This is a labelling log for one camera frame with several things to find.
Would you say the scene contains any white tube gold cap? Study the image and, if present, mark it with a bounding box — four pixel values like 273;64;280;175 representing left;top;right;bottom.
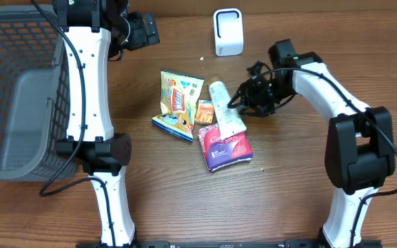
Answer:
207;76;247;140

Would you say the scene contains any orange small packet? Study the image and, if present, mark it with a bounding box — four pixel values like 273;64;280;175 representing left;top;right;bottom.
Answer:
195;100;214;125

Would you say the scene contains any red purple Carefree pack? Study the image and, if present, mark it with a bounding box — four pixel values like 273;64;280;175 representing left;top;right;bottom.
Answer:
198;124;254;172

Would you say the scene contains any yellow snack chip bag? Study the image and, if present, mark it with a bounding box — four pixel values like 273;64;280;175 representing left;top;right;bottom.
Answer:
152;69;205;143

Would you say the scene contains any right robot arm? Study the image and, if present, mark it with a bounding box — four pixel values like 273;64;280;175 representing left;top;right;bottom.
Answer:
227;39;395;247

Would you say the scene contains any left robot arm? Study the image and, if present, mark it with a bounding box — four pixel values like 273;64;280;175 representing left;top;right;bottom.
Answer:
53;0;160;247

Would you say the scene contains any white barcode scanner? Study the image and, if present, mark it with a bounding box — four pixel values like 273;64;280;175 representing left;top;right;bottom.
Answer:
213;8;244;56

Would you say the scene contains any grey plastic mesh basket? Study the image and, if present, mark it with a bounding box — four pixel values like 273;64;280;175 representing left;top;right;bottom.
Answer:
0;5;75;181

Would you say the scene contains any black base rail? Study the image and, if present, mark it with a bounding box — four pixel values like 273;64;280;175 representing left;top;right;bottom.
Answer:
76;239;383;248

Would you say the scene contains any left black cable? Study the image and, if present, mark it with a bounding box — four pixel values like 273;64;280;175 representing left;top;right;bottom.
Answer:
29;0;116;248

